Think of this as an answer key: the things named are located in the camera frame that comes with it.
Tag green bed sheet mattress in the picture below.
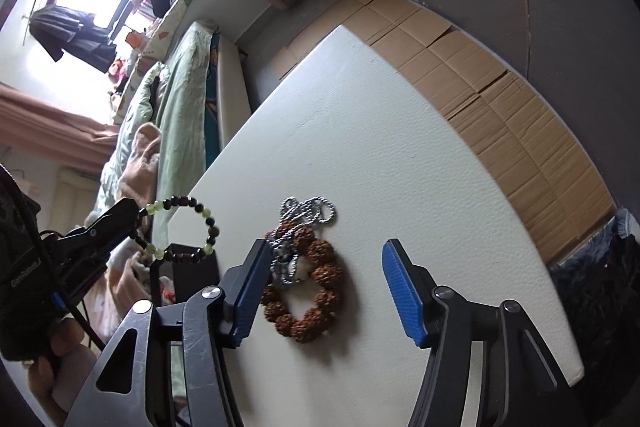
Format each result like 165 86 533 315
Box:
150 19 222 249

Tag person's left hand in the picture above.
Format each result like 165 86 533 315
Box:
27 317 96 426

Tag flattened cardboard on floor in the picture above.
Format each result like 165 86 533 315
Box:
271 0 615 263

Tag black jewelry box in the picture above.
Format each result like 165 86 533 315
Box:
158 244 220 303

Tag window seat floral cushion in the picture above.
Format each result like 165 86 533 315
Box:
112 0 196 124

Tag white bed frame side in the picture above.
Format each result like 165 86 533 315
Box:
217 36 252 148

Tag brown rudraksha bead bracelet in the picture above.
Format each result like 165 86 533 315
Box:
261 221 346 344

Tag green floral duvet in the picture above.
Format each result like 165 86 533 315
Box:
87 63 166 221

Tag black and green bead bracelet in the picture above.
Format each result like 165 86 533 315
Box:
130 194 222 266

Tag dark hanging clothes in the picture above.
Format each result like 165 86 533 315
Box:
28 4 117 74

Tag pink curtain left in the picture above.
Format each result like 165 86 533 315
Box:
0 83 119 172

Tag pink fleece blanket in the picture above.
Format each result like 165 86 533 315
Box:
115 122 162 209

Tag person's right knee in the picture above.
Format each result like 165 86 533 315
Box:
549 209 639 415

